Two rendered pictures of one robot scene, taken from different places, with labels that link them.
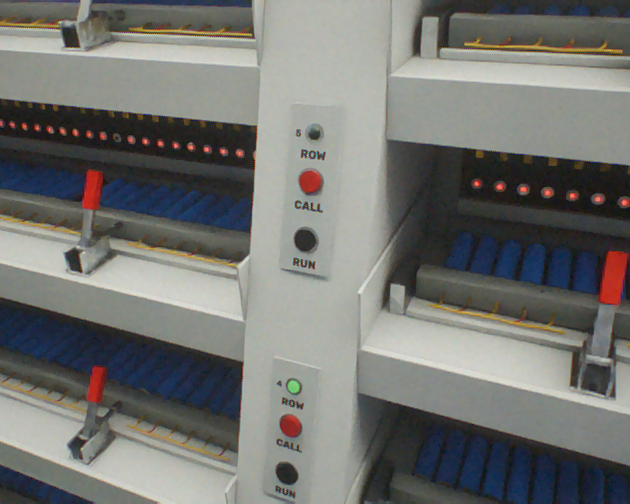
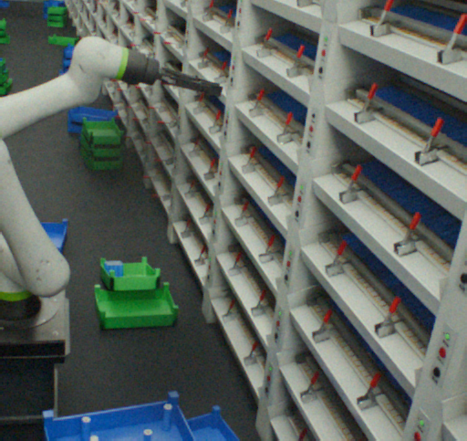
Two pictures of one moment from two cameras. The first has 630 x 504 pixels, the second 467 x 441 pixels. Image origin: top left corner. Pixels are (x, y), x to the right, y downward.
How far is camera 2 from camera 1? 147 cm
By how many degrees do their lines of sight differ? 47
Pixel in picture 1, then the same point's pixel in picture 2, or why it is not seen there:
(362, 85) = (321, 106)
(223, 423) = not seen: hidden behind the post
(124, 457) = (280, 207)
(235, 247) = not seen: hidden behind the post
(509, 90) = (338, 115)
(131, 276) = (289, 147)
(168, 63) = (298, 88)
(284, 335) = (303, 172)
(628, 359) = (361, 199)
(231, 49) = not seen: hidden behind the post
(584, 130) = (347, 130)
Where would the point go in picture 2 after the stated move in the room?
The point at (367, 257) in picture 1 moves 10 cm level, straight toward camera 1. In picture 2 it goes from (316, 152) to (285, 155)
